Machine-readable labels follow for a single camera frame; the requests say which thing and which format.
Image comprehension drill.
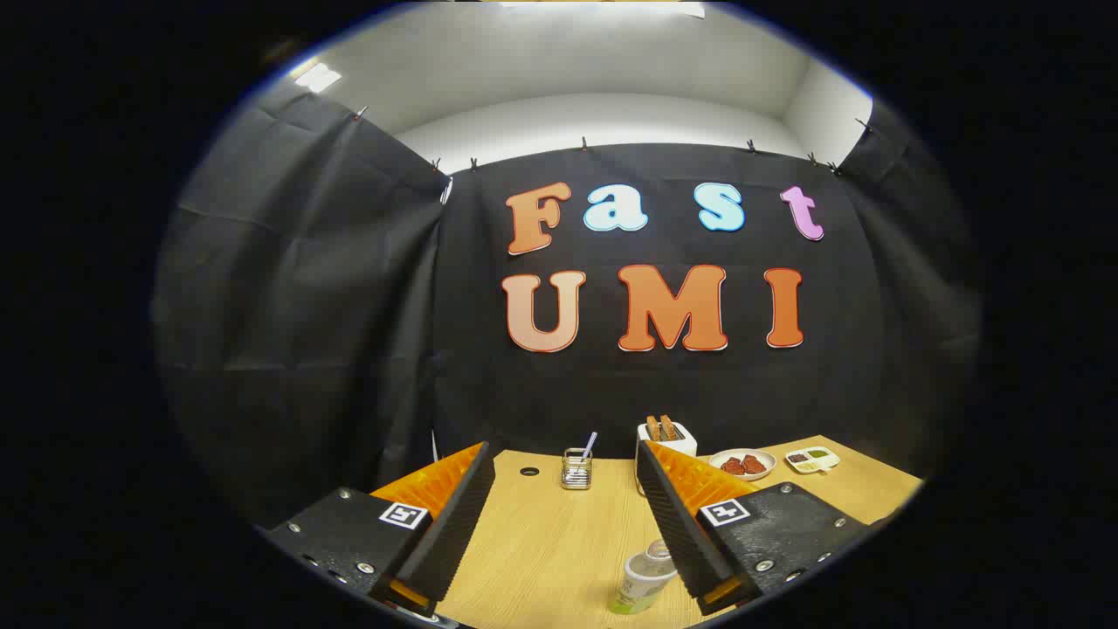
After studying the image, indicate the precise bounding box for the wooden table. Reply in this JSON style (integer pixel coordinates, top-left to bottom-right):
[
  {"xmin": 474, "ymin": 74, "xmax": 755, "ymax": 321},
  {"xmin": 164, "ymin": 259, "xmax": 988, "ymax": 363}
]
[{"xmin": 434, "ymin": 434, "xmax": 925, "ymax": 629}]

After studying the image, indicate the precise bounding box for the clear bottle with white-green label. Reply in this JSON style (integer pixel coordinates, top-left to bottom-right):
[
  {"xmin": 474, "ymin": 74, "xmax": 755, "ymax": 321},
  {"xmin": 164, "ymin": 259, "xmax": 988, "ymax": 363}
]
[{"xmin": 609, "ymin": 539, "xmax": 680, "ymax": 615}]

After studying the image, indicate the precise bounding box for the long ceiling light panel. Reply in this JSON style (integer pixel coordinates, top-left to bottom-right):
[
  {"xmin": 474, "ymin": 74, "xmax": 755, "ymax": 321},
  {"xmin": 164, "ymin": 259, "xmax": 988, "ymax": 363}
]
[{"xmin": 498, "ymin": 0, "xmax": 705, "ymax": 19}]

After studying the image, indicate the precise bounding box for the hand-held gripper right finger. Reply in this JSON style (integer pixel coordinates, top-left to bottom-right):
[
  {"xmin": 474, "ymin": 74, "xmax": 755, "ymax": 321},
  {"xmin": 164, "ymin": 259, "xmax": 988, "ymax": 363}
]
[{"xmin": 635, "ymin": 439, "xmax": 874, "ymax": 618}]

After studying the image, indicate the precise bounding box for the white divided condiment dish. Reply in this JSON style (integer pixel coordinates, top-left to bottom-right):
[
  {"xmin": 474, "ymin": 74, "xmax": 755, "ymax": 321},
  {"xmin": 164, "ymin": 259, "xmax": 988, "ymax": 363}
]
[{"xmin": 784, "ymin": 446, "xmax": 841, "ymax": 474}]

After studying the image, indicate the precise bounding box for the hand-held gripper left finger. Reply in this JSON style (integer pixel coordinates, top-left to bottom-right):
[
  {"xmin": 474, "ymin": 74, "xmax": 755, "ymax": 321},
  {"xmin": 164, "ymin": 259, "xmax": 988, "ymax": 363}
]
[{"xmin": 266, "ymin": 441, "xmax": 497, "ymax": 619}]

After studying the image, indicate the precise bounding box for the white round plate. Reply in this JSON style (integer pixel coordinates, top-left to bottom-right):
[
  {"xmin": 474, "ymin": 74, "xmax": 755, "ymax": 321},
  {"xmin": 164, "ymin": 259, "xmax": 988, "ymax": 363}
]
[{"xmin": 708, "ymin": 448, "xmax": 776, "ymax": 481}]

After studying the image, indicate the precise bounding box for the white toaster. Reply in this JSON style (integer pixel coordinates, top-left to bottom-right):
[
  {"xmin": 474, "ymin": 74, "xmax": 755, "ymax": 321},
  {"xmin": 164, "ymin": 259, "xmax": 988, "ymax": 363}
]
[{"xmin": 634, "ymin": 421, "xmax": 698, "ymax": 497}]

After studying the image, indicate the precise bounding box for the small ceiling light panel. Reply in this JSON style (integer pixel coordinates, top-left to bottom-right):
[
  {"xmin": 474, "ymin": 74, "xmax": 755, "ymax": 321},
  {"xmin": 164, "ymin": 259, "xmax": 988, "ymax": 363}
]
[{"xmin": 294, "ymin": 63, "xmax": 342, "ymax": 93}]

